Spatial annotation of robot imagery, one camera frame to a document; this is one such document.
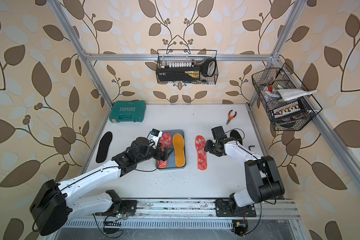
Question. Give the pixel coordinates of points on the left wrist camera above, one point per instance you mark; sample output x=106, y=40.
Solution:
x=155, y=136

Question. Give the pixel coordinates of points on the blue-grey storage box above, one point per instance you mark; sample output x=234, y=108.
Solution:
x=170, y=155

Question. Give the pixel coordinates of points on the red insole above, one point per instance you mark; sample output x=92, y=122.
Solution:
x=165, y=141
x=200, y=144

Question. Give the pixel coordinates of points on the white paper in basket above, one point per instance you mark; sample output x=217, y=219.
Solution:
x=291, y=94

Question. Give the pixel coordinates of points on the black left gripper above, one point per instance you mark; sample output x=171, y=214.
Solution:
x=166, y=154

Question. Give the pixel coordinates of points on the black insole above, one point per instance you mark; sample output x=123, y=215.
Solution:
x=103, y=148
x=237, y=136

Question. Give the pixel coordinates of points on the black wire basket right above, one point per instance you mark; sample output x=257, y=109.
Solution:
x=288, y=102

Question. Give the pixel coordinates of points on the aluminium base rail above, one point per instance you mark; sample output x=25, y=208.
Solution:
x=191, y=214

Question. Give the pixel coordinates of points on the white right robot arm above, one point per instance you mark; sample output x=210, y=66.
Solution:
x=263, y=180

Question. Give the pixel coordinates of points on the black wire basket back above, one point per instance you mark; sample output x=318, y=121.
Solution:
x=187, y=66

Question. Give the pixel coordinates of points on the yellow insole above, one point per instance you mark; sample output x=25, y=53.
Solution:
x=179, y=145

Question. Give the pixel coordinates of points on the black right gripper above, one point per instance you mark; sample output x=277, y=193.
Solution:
x=207, y=147

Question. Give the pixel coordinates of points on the black yellow tool box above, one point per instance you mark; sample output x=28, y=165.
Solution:
x=184, y=74

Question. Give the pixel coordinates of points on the orange handled pliers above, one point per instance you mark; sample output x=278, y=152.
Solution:
x=231, y=116

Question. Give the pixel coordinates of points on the black wire basket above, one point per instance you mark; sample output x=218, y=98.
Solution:
x=288, y=102
x=187, y=66

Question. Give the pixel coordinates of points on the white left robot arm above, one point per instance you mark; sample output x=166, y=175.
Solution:
x=57, y=203

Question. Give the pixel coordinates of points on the green plastic tool case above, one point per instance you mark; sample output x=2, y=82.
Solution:
x=128, y=111

